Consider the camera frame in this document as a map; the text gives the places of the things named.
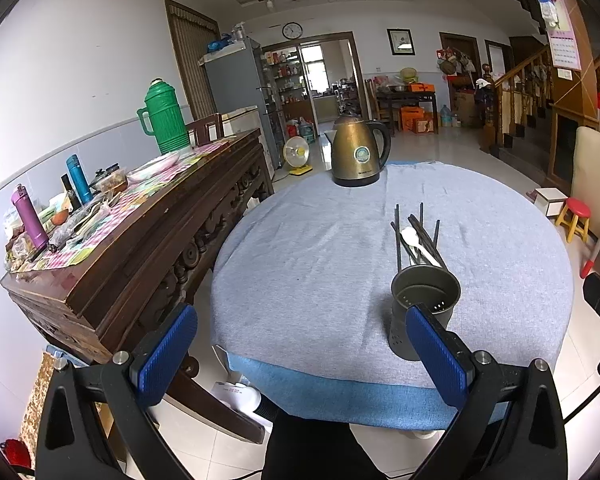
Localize purple water bottle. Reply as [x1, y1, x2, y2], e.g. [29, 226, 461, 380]
[12, 184, 48, 249]

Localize beige armchair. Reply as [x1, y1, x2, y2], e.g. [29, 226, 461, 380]
[571, 126, 600, 236]

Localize wooden stair railing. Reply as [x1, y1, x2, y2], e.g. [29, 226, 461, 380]
[493, 46, 553, 148]

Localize grey metal utensil holder cup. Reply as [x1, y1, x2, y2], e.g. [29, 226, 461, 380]
[388, 264, 460, 361]

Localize dark glass bottle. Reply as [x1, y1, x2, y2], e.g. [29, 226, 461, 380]
[61, 174, 82, 211]

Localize red yellow small stool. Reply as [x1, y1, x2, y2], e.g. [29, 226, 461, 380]
[555, 197, 591, 243]

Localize orange boxes under table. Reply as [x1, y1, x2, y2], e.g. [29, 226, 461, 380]
[400, 106, 436, 133]

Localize dark wooden dining table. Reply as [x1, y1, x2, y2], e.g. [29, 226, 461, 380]
[376, 84, 439, 133]

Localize small white wooden stool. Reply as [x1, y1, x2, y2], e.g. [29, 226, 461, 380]
[533, 188, 568, 218]

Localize grey refrigerator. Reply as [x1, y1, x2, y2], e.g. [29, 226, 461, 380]
[198, 37, 285, 170]

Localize dark metal chopstick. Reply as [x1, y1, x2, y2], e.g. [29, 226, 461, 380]
[393, 204, 402, 272]

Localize wooden chair behind sideboard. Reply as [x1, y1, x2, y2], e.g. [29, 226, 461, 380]
[186, 113, 224, 146]

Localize white chest freezer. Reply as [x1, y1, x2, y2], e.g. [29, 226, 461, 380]
[221, 105, 275, 177]

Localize carved dark wooden sideboard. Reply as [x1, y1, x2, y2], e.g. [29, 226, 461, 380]
[0, 128, 275, 444]

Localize silver metal spoon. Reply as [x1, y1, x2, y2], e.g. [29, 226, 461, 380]
[400, 226, 442, 268]

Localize framed wall picture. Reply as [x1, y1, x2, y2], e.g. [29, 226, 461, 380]
[387, 28, 415, 55]

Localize wall calendar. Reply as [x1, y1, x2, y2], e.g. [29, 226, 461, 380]
[538, 0, 581, 70]

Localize round wall clock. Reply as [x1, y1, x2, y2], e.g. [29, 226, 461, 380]
[282, 22, 303, 40]

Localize small electric heater fan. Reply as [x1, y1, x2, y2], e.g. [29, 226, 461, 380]
[283, 136, 313, 177]

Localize grey blue-edged table cloth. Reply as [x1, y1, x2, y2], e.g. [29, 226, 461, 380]
[210, 162, 573, 431]

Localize pink checkered table cover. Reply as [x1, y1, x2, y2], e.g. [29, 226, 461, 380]
[5, 139, 227, 273]

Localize brass electric kettle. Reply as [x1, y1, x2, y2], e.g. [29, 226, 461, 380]
[325, 116, 391, 188]

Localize white bowl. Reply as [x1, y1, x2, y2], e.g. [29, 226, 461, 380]
[126, 152, 178, 184]

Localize teal water bottle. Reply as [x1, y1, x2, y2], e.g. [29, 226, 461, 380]
[66, 154, 93, 205]

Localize green thermos jug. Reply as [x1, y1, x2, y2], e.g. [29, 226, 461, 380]
[136, 78, 189, 155]

